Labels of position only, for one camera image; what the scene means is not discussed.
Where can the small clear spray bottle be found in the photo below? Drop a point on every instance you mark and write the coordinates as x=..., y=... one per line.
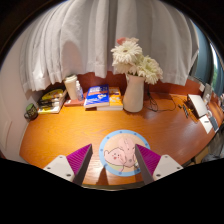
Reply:
x=79, y=93

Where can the blue-covered book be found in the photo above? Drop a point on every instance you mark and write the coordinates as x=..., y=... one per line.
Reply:
x=96, y=96

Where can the grey laptop computer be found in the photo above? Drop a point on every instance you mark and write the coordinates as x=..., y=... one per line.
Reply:
x=198, y=105

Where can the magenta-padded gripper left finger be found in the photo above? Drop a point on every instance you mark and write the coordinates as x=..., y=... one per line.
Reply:
x=61, y=166

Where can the glass window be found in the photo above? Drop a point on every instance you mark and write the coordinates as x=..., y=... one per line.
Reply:
x=213, y=70

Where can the white flower bouquet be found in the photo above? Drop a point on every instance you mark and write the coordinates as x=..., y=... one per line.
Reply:
x=133, y=56

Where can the round blue-rimmed mouse pad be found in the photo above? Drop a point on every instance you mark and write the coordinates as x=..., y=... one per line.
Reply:
x=110, y=140

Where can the white paper sheet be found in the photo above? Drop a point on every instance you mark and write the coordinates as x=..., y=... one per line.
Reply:
x=206, y=124

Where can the flat red notebook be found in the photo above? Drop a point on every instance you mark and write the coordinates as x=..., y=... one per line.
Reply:
x=73, y=102

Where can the dark mug with green inside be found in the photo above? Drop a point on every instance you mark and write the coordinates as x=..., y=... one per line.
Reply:
x=31, y=112

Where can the pink computer mouse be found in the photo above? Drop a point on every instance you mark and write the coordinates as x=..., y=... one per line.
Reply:
x=128, y=153

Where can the yellow-spined thick book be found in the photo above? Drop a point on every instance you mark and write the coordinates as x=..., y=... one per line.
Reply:
x=49, y=110

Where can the white pleated curtain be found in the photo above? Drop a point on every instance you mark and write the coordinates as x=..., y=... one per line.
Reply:
x=83, y=40

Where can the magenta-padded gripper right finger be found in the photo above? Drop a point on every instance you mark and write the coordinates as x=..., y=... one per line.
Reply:
x=165, y=166

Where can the white ceramic vase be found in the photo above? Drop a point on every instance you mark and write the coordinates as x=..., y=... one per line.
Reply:
x=133, y=96

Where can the orange-covered book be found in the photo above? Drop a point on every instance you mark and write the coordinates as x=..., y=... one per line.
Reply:
x=116, y=98

